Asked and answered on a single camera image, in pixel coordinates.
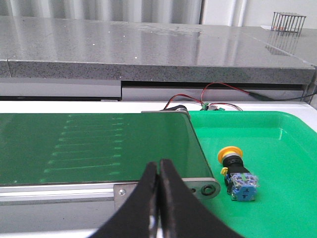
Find small green circuit board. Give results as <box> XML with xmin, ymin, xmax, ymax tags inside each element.
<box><xmin>201</xmin><ymin>103</ymin><xmax>225</xmax><ymax>111</ymax></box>

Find grey granite slab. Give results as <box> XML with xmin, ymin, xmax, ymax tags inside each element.
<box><xmin>0</xmin><ymin>16</ymin><xmax>316</xmax><ymax>84</ymax></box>

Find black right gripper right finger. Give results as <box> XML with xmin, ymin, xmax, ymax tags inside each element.
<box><xmin>159</xmin><ymin>159</ymin><xmax>241</xmax><ymax>238</ymax></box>

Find white pleated curtain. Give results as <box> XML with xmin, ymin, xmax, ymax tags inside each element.
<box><xmin>0</xmin><ymin>0</ymin><xmax>317</xmax><ymax>29</ymax></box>

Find red and black wires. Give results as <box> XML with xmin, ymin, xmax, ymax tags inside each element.
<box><xmin>163</xmin><ymin>82</ymin><xmax>317</xmax><ymax>112</ymax></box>

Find yellow emergency push button switch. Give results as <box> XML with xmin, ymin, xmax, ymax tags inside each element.
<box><xmin>217</xmin><ymin>146</ymin><xmax>258</xmax><ymax>202</ymax></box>

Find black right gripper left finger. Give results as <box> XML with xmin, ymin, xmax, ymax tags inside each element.
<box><xmin>90</xmin><ymin>162</ymin><xmax>158</xmax><ymax>238</ymax></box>

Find green plastic tray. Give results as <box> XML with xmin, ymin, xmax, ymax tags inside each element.
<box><xmin>190</xmin><ymin>111</ymin><xmax>317</xmax><ymax>238</ymax></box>

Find green conveyor belt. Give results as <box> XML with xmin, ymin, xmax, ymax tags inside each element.
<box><xmin>0</xmin><ymin>112</ymin><xmax>212</xmax><ymax>185</ymax></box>

